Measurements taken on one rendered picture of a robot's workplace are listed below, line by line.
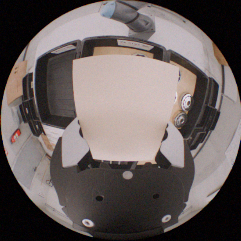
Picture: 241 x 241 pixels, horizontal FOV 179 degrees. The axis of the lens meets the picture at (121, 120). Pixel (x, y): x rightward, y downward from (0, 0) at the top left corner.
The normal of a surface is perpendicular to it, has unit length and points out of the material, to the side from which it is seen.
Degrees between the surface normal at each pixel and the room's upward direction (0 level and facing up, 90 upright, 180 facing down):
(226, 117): 90
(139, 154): 0
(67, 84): 0
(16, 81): 77
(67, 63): 0
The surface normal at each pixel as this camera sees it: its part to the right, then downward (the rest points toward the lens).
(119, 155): 0.00, 0.50
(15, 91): 0.97, 0.14
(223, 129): -1.00, -0.04
